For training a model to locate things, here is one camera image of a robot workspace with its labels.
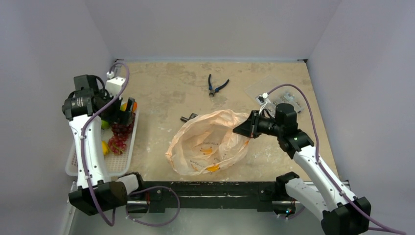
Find yellow fake lemon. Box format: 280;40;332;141
101;141;110;156

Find green fake apple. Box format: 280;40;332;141
101;120;111;130

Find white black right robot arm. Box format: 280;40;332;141
233;103;371;235

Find grey metal crank handle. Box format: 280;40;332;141
180;113;198;123

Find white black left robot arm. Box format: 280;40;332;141
62;72;146;215

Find clear plastic screw box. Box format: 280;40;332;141
245;75;306;115

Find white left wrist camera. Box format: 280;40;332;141
105;71;126;96

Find light red fake grape bunch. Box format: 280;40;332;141
107;136;127;155

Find blue handled pliers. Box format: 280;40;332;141
207;73;230;97

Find translucent orange plastic bag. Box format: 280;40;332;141
165;109;250;176

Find dark red fake grape bunch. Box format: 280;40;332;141
111;113;136;136

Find white plastic perforated basket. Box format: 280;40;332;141
65;109;139;177

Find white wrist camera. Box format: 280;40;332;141
256;93;272;114
105;71;126;96

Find black metal base rail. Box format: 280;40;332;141
127;181;300;216

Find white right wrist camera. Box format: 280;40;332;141
256;93;272;114

